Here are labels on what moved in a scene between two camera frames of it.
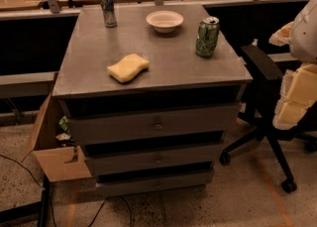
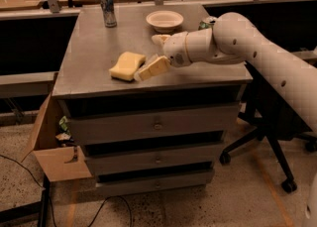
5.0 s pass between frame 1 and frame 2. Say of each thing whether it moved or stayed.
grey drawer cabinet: stayed
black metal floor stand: stayed
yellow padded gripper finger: moved
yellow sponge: stayed
